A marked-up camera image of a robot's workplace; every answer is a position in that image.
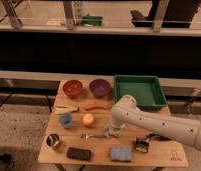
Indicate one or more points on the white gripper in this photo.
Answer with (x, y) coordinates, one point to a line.
(116, 125)

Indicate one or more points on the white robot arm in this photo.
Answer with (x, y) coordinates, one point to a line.
(182, 130)

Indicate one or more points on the blue folded cloth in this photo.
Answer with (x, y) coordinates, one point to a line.
(121, 154)

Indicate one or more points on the yellow apple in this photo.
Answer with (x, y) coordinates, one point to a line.
(88, 120)

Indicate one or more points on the metal fork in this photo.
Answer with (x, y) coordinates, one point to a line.
(87, 136)

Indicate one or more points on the red chili pepper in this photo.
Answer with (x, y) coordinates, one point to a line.
(94, 107)

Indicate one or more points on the wooden table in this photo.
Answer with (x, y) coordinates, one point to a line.
(161, 153)

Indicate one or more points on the purple bowl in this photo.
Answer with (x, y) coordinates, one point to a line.
(100, 88)

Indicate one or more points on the green plastic tray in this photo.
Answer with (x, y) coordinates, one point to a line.
(146, 90)

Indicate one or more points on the black rectangular sponge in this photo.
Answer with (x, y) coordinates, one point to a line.
(80, 154)

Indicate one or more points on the blue cup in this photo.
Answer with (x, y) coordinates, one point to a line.
(65, 120)

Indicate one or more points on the orange bowl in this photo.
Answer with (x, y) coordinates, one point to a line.
(73, 88)

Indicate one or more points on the yellow banana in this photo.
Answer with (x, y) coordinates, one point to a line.
(67, 109)

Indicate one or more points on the metal cup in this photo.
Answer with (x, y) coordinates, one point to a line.
(53, 141)

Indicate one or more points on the green box on shelf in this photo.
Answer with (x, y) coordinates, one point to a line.
(91, 20)

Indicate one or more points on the black handled peeler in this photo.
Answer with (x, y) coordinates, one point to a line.
(142, 144)

